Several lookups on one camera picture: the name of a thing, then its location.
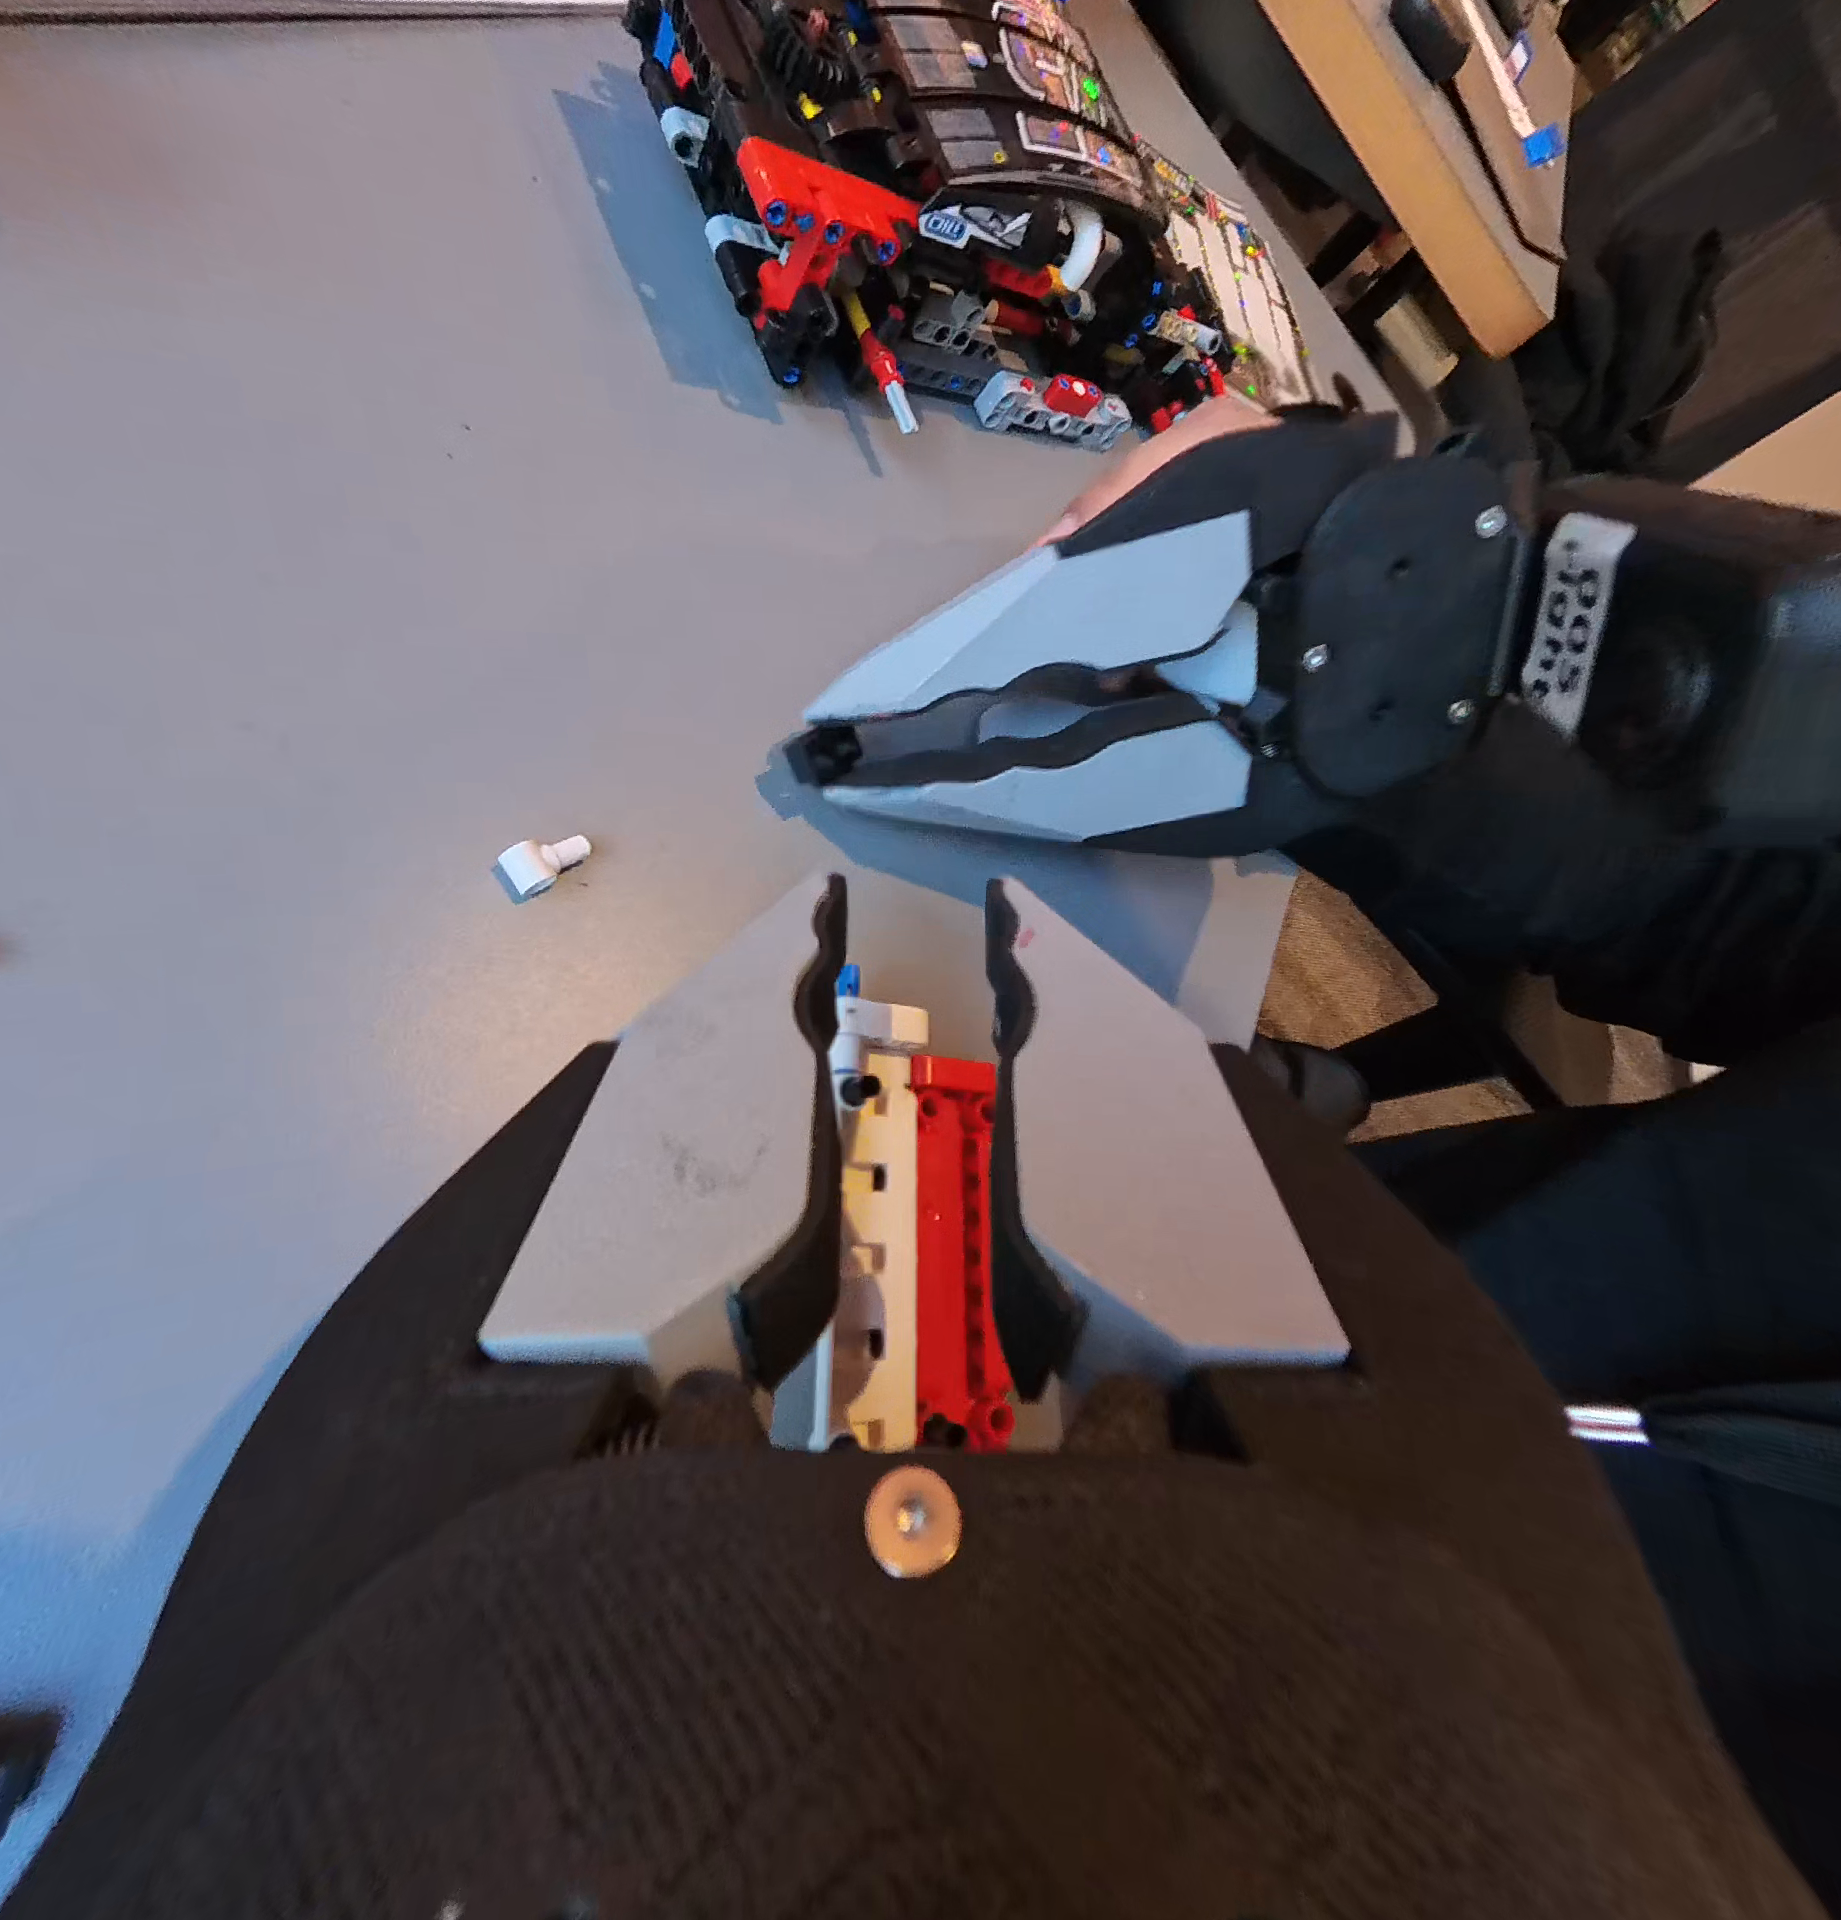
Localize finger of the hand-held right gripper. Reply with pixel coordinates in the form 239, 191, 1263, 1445
816, 718, 1263, 849
807, 508, 1263, 735

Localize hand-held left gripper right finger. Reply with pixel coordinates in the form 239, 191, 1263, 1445
987, 881, 1351, 1407

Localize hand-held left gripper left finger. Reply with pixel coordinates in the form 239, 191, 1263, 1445
476, 873, 851, 1394

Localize white and red brick assembly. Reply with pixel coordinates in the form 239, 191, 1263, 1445
774, 965, 1001, 1457

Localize person's right forearm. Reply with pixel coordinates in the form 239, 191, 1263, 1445
1280, 751, 1841, 1070

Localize grey desk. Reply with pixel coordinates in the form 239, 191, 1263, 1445
0, 0, 1406, 1775

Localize person's right hand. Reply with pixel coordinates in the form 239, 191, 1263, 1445
1041, 397, 1285, 540

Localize printed instruction sheet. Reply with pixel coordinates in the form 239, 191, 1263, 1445
1156, 152, 1321, 406

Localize black cloth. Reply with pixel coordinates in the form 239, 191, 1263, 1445
1519, 224, 1736, 481

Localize wooden side table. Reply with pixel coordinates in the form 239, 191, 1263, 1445
1259, 0, 1581, 365

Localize black and red brick car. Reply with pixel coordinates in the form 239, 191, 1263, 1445
618, 0, 1263, 452

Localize person's legs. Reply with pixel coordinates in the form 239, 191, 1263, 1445
1351, 1020, 1841, 1920

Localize black blurred object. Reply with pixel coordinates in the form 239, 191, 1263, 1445
0, 1707, 62, 1866

